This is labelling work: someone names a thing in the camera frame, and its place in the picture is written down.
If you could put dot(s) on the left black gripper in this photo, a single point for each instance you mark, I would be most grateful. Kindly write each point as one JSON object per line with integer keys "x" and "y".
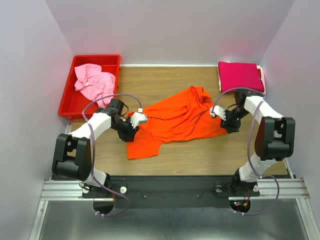
{"x": 129, "y": 136}

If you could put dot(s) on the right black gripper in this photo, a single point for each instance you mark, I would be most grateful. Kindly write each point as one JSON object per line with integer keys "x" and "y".
{"x": 227, "y": 124}

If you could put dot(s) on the orange t shirt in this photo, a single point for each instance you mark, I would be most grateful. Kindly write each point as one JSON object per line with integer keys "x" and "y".
{"x": 182, "y": 117}

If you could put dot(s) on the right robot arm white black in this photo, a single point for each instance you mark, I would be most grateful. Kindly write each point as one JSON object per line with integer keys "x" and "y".
{"x": 274, "y": 140}

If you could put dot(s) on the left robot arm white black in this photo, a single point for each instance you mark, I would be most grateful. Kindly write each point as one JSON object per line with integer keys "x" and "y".
{"x": 74, "y": 153}

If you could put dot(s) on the folded magenta t shirt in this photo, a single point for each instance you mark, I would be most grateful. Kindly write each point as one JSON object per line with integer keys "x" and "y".
{"x": 240, "y": 75}

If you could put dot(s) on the folded light pink shirt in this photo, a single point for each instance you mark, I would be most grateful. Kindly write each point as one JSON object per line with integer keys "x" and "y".
{"x": 262, "y": 78}

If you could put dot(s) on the red plastic bin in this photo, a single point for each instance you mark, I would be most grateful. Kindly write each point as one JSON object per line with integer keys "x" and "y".
{"x": 72, "y": 101}

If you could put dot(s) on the pink t shirt in bin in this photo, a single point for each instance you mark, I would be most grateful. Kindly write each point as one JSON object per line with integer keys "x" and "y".
{"x": 92, "y": 83}

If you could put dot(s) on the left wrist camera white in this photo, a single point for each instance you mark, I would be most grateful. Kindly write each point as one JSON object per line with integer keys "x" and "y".
{"x": 138, "y": 118}

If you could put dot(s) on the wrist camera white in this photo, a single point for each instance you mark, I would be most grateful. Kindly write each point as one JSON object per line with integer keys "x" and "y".
{"x": 217, "y": 111}
{"x": 138, "y": 118}

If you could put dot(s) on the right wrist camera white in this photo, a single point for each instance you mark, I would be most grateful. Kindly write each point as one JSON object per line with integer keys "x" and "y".
{"x": 217, "y": 111}

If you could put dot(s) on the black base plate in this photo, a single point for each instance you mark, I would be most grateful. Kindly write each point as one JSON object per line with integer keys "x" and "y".
{"x": 171, "y": 192}

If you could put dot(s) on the aluminium rail frame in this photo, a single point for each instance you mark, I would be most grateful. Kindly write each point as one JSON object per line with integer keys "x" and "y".
{"x": 282, "y": 211}

